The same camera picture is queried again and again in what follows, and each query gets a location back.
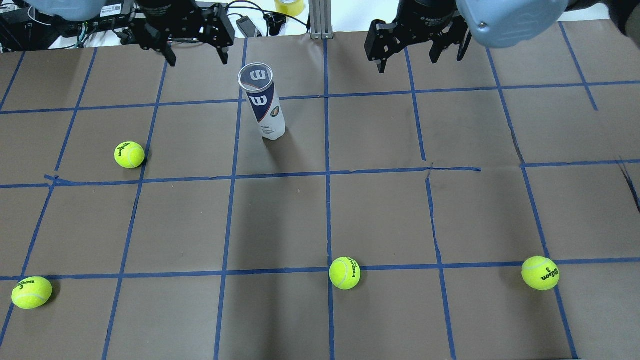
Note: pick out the tennis ball far side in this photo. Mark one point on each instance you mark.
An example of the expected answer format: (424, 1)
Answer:
(129, 155)

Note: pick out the aluminium frame post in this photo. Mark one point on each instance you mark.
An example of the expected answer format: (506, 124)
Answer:
(320, 19)

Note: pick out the yellow tape roll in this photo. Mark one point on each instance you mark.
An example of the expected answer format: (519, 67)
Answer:
(291, 8)

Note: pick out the tennis ball near arm base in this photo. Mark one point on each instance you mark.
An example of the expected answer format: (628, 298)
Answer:
(345, 273)

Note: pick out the tennis ball near front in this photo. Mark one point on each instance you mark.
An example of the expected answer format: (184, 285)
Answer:
(540, 273)

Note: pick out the tennis ball middle row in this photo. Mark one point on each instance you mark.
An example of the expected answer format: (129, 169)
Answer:
(31, 292)

